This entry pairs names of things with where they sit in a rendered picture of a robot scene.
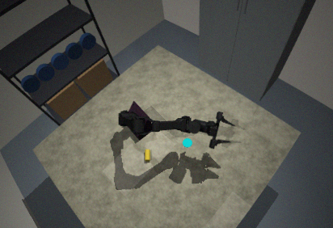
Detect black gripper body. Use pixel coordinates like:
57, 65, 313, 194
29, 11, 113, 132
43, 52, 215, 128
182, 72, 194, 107
201, 112, 223, 149

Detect yellow cylinder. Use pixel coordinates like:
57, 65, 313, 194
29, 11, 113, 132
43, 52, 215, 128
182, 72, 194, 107
145, 150, 150, 161

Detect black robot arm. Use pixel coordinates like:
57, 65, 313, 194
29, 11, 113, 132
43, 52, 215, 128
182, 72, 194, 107
119, 110, 217, 137

